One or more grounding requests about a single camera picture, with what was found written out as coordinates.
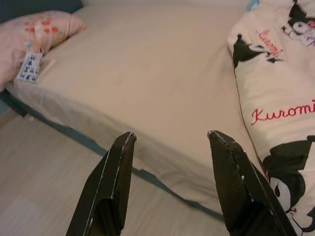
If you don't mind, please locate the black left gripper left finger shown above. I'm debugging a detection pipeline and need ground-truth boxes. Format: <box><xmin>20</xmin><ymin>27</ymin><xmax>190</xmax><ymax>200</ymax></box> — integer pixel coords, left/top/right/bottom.
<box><xmin>64</xmin><ymin>131</ymin><xmax>137</xmax><ymax>236</ymax></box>

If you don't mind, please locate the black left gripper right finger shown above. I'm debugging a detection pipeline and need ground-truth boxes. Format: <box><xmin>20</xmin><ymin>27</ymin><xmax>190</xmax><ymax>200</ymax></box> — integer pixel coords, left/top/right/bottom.
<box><xmin>208</xmin><ymin>130</ymin><xmax>297</xmax><ymax>236</ymax></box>

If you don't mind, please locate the cream cartoon print quilt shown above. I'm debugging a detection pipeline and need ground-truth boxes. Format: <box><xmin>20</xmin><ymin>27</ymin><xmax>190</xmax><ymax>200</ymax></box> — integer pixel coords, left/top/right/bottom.
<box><xmin>225</xmin><ymin>0</ymin><xmax>315</xmax><ymax>236</ymax></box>

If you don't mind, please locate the white book with black letters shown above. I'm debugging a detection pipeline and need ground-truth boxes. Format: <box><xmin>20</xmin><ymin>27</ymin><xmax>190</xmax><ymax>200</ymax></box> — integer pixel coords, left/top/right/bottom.
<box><xmin>16</xmin><ymin>50</ymin><xmax>54</xmax><ymax>84</ymax></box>

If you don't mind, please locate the pink pillow with coloured dots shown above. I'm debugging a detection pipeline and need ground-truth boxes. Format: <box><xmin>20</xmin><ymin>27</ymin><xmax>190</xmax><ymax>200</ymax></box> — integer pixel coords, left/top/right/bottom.
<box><xmin>0</xmin><ymin>11</ymin><xmax>87</xmax><ymax>92</ymax></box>

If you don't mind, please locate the mattress with beige sheet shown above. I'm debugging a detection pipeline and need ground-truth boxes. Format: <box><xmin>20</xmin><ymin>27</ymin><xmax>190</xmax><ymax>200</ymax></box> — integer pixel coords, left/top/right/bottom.
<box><xmin>6</xmin><ymin>0</ymin><xmax>270</xmax><ymax>218</ymax></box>

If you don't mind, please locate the dark teal padded headboard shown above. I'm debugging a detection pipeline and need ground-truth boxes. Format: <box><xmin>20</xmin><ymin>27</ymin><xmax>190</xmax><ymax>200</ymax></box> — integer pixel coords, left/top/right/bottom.
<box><xmin>0</xmin><ymin>0</ymin><xmax>85</xmax><ymax>26</ymax></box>

